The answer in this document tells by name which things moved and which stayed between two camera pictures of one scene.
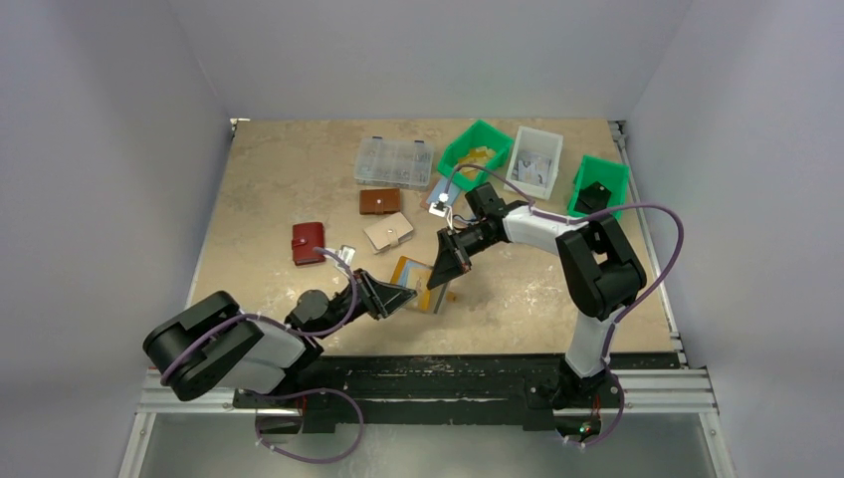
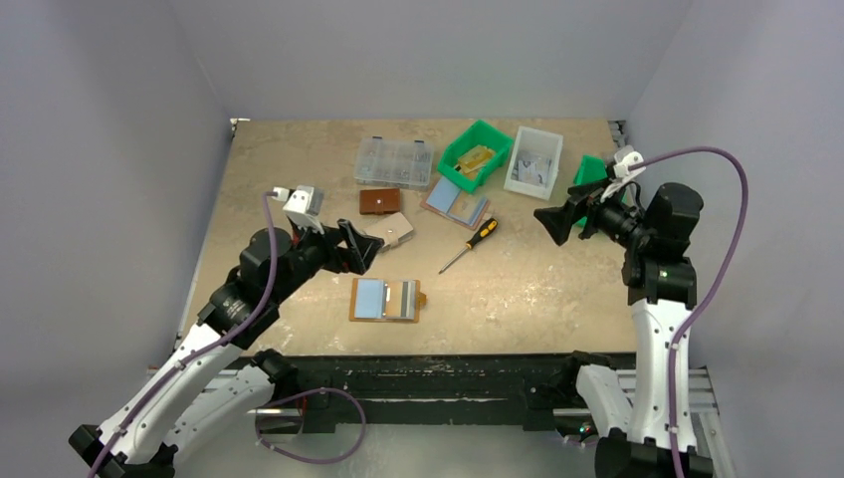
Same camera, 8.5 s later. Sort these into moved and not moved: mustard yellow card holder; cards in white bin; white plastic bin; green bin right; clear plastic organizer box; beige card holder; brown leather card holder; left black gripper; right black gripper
Moved: mustard yellow card holder; right black gripper; left black gripper
Not moved: cards in white bin; clear plastic organizer box; beige card holder; brown leather card holder; white plastic bin; green bin right
